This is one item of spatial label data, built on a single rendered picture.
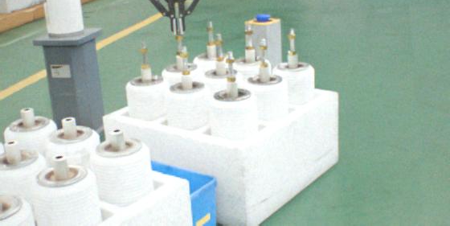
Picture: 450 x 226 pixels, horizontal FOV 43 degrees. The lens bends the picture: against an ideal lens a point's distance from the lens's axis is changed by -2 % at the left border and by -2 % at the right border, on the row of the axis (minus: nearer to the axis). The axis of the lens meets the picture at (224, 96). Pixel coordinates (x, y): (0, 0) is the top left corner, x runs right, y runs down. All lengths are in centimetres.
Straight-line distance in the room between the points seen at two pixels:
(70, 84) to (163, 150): 52
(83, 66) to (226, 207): 68
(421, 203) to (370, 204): 11
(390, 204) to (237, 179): 35
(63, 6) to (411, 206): 102
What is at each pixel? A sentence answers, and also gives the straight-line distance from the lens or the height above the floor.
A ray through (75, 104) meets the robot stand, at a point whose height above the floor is 11.
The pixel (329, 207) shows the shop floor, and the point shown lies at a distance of 127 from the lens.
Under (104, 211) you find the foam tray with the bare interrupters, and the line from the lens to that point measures 94.
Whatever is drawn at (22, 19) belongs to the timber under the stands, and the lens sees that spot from 391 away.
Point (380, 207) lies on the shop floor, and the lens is 127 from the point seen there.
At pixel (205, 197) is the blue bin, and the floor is 10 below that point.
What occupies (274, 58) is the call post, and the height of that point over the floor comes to 22.
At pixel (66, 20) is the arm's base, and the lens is 166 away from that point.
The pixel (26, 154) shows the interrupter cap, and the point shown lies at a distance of 99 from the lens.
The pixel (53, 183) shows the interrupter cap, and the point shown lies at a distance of 87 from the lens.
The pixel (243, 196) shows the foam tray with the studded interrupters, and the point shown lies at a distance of 114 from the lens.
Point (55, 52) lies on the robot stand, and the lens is 168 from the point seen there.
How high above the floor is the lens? 61
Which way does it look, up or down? 18 degrees down
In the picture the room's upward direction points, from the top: 4 degrees counter-clockwise
